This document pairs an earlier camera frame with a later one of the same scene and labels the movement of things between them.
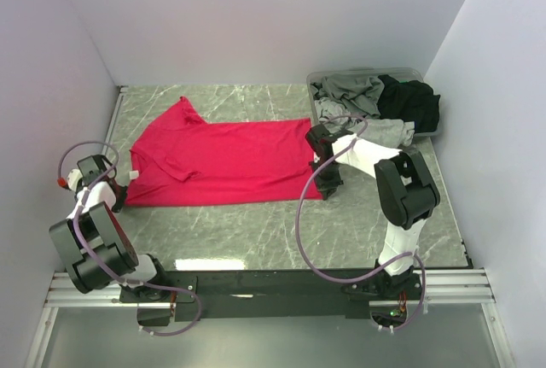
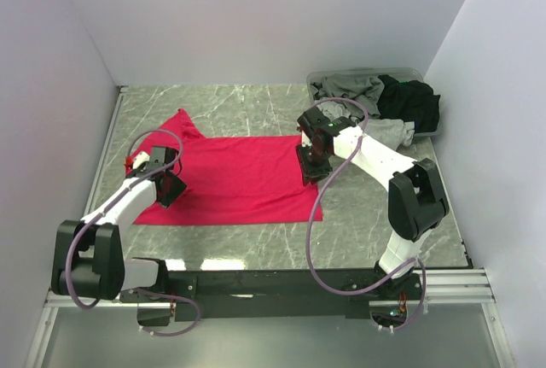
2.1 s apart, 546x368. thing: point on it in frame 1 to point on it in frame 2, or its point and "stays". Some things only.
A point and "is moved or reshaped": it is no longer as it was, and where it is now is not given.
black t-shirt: [410, 100] stays
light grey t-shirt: [393, 132] stays
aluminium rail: [441, 289] stays
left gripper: [121, 195] to [178, 187]
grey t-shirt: [360, 92] stays
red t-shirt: [182, 160] is moved or reshaped
